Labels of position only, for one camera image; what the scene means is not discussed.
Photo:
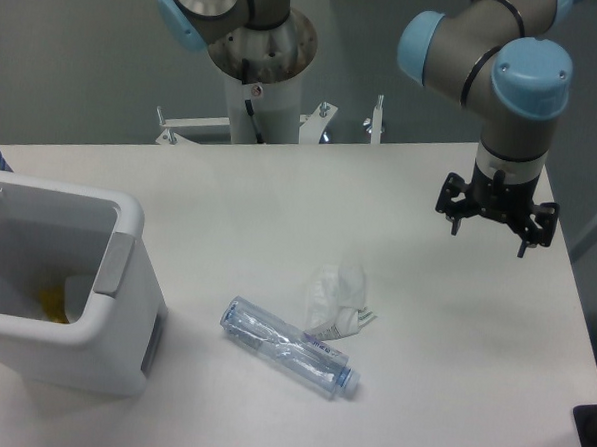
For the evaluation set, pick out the white plastic wrapper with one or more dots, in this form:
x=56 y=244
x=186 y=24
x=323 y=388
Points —
x=335 y=305

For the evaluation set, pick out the clear plastic water bottle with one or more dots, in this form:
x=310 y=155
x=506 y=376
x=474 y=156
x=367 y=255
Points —
x=299 y=354

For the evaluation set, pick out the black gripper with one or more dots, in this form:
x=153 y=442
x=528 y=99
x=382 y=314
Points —
x=495 y=194

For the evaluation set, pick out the white plastic trash can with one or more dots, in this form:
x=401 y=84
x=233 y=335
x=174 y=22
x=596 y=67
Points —
x=80 y=305

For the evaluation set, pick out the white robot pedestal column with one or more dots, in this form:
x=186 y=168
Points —
x=263 y=73

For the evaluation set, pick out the black device at table edge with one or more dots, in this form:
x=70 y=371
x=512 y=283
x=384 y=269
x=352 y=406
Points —
x=585 y=417

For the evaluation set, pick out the white metal base frame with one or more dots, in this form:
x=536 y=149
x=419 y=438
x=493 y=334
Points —
x=313 y=127

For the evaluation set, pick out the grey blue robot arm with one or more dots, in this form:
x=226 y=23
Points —
x=492 y=59

